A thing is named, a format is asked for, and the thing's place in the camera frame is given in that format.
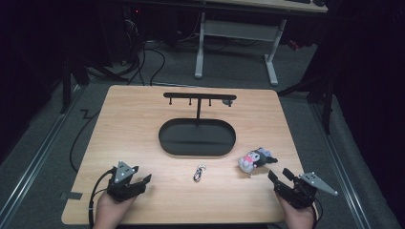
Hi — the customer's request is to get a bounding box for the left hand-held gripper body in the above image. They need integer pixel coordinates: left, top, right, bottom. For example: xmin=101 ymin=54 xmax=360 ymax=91
xmin=106 ymin=160 xmax=147 ymax=202

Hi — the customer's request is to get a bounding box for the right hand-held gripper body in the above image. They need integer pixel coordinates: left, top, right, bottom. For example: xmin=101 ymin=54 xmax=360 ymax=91
xmin=273 ymin=172 xmax=339 ymax=210

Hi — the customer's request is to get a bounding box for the grey and black plush toy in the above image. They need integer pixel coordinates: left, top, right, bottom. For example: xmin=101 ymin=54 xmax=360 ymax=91
xmin=237 ymin=147 xmax=279 ymax=175

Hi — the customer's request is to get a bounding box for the black and white keychain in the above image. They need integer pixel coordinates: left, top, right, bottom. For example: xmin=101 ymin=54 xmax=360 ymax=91
xmin=192 ymin=163 xmax=207 ymax=183

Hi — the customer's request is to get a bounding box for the black hook stand with tray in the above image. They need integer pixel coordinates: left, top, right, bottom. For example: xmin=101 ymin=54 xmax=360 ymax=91
xmin=158 ymin=92 xmax=238 ymax=157

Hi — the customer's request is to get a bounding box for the person's right hand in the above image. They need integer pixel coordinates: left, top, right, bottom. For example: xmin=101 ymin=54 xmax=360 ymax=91
xmin=276 ymin=194 xmax=319 ymax=229

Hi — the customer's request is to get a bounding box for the person's left hand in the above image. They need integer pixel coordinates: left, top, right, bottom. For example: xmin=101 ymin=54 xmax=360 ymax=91
xmin=93 ymin=191 xmax=138 ymax=229

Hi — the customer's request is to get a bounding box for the grey tape patch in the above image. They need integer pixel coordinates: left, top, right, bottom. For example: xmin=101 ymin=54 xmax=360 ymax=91
xmin=59 ymin=191 xmax=83 ymax=201

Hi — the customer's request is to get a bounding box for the black metal stand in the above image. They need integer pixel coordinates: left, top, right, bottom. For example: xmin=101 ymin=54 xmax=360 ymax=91
xmin=276 ymin=72 xmax=336 ymax=135
xmin=59 ymin=53 xmax=92 ymax=115

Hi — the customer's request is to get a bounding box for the black computer tower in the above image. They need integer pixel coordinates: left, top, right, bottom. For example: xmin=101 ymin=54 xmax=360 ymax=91
xmin=122 ymin=6 xmax=145 ymax=66

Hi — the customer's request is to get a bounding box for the white desk with metal legs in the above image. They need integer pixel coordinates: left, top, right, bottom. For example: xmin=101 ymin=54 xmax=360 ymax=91
xmin=193 ymin=0 xmax=329 ymax=87

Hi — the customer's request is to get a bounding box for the left hand-held gripper cable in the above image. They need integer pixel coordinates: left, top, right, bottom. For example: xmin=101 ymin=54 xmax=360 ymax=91
xmin=88 ymin=168 xmax=117 ymax=229

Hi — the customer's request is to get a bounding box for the metal floor rail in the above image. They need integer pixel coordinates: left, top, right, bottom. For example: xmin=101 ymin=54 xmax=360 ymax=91
xmin=0 ymin=85 xmax=82 ymax=223
xmin=309 ymin=102 xmax=372 ymax=229

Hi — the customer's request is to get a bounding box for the thin black floor cable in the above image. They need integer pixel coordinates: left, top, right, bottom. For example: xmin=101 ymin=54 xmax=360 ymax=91
xmin=69 ymin=109 xmax=101 ymax=174

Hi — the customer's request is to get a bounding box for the bundle of black floor cables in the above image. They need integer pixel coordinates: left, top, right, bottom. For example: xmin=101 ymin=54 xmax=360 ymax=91
xmin=85 ymin=39 xmax=167 ymax=87

